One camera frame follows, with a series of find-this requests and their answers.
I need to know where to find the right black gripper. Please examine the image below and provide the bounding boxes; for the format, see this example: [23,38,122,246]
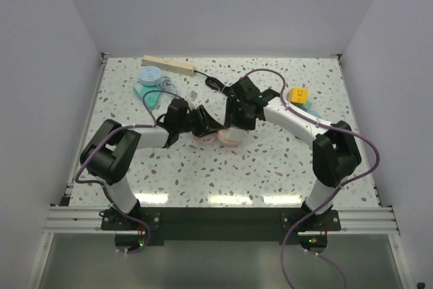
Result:
[225,97,256,132]

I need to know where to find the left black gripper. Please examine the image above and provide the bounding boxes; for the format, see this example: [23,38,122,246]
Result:
[177,104,221,137]

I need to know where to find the pink cable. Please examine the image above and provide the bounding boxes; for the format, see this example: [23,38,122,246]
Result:
[192,129,243,148]

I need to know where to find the beige power strip red sockets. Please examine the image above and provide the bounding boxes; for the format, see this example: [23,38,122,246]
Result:
[141,55,195,76]

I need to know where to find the teal triangular power strip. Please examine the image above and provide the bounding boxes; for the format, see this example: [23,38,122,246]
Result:
[133,83,162,110]

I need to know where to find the yellow cube socket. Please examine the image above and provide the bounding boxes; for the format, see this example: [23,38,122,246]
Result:
[287,87,308,105]

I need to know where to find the light blue cable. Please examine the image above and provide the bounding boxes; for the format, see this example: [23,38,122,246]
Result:
[137,67,179,95]

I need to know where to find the light teal charger plug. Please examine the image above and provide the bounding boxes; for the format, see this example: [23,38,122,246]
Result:
[300,100,312,112]

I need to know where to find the white cube socket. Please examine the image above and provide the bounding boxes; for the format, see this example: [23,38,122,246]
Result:
[225,127,245,143]

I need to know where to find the blue charger plug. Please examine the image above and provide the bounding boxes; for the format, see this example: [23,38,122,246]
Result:
[309,110,321,118]

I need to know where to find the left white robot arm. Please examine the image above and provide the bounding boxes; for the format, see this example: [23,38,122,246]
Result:
[76,99,223,229]

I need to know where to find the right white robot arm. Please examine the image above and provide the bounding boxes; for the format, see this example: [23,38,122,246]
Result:
[223,77,361,230]

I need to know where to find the black power cord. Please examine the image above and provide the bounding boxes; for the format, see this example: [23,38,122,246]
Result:
[194,69,237,95]

